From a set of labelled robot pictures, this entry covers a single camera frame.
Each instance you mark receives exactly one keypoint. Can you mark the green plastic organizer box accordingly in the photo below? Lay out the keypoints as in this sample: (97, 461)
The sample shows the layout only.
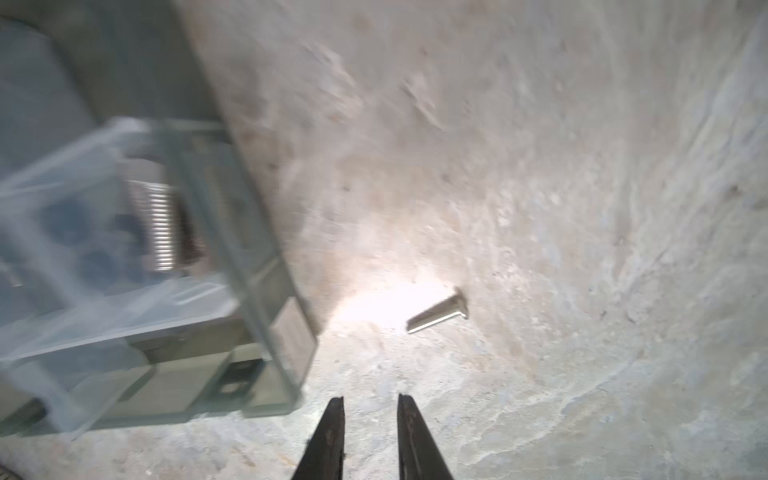
(90, 338)

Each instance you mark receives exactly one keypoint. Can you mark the small silver screw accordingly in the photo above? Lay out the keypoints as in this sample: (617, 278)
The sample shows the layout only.
(450, 308)

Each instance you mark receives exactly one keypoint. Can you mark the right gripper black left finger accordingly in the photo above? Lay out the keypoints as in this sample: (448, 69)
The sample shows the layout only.
(323, 458)

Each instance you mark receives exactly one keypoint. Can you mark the thick silver hex bolt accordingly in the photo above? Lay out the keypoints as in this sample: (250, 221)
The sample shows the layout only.
(168, 239)

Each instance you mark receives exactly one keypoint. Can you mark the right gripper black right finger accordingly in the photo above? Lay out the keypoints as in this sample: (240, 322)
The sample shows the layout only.
(419, 455)

